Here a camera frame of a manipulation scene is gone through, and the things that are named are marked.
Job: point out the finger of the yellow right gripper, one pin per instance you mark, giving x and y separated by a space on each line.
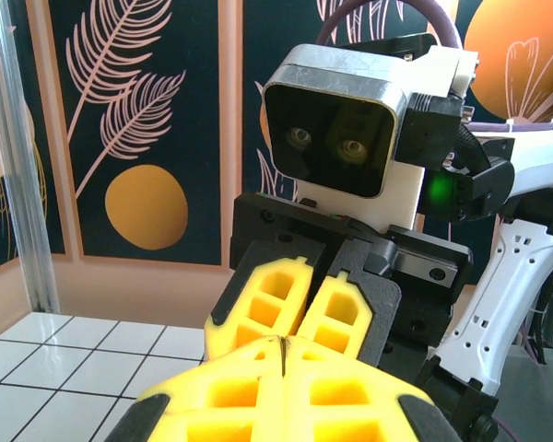
382 304
239 299

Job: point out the aluminium frame post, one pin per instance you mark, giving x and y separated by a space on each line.
18 184

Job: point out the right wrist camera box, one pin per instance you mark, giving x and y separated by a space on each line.
327 138

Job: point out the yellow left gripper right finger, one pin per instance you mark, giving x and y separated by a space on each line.
299 387

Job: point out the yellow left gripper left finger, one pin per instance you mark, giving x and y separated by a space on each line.
267 387

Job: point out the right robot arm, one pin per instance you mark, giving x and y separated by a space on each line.
511 276

